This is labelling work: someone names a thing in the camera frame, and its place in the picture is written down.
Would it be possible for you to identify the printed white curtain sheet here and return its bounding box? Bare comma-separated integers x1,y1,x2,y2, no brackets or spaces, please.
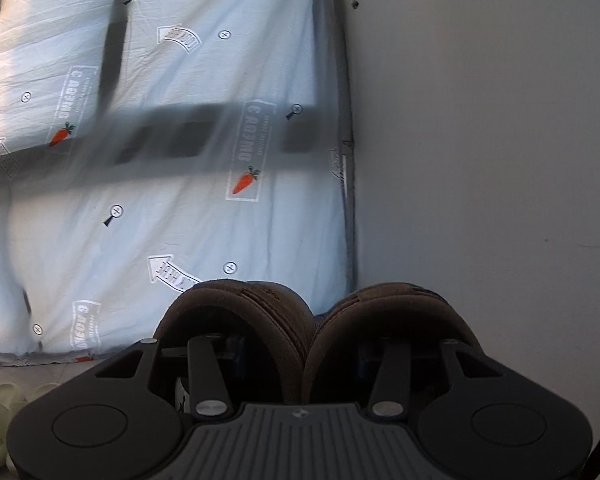
0,0,352,366

